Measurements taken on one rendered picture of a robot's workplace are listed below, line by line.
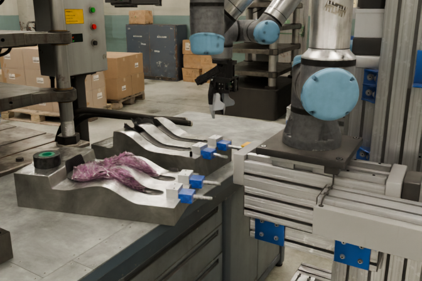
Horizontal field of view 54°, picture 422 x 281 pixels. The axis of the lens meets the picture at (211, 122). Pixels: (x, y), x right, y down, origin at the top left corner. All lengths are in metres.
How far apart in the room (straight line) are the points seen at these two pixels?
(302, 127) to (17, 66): 5.08
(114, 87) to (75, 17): 4.04
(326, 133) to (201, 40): 0.40
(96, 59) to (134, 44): 6.73
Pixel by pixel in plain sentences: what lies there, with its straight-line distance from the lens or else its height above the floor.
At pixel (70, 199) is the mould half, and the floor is 0.84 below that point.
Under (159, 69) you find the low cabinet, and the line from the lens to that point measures 8.64.
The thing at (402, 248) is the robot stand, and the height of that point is 0.90.
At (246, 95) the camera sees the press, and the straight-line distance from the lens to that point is 5.51.
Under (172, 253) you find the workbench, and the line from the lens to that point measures 1.42.
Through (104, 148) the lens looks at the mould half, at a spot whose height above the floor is 0.85.
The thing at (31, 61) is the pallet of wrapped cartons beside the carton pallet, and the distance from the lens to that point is 5.70.
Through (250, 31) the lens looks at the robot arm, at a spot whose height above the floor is 1.31.
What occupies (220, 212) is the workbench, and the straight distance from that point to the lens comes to 1.65.
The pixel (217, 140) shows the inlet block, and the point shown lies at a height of 0.91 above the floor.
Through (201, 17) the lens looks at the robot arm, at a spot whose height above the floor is 1.36.
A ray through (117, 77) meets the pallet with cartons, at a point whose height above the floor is 0.47.
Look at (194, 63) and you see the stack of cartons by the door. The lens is 8.36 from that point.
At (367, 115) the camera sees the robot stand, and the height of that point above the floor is 1.09.
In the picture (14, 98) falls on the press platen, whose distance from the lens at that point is 1.87.
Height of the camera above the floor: 1.37
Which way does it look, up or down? 15 degrees down
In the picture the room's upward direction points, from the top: straight up
